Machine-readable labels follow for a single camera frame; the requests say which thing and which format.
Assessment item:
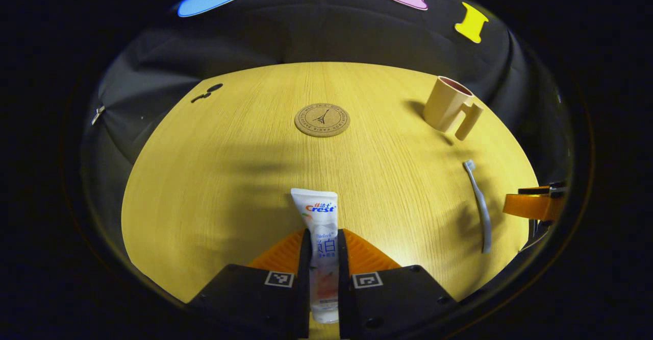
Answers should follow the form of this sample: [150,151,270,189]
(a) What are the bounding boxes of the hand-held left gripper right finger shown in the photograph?
[338,229,460,339]

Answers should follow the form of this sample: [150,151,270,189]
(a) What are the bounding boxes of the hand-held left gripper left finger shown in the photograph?
[186,229,312,338]

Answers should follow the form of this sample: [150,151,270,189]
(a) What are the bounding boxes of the grey toothbrush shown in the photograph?
[463,159,493,254]

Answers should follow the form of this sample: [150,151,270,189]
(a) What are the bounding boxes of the white toothpaste tube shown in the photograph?
[291,188,340,324]

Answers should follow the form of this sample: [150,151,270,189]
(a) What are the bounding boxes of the beige cup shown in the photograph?
[423,76,484,141]

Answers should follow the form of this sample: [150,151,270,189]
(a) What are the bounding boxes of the round cork coaster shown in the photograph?
[294,103,351,137]

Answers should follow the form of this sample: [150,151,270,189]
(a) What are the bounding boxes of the black backdrop cloth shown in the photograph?
[82,0,572,218]

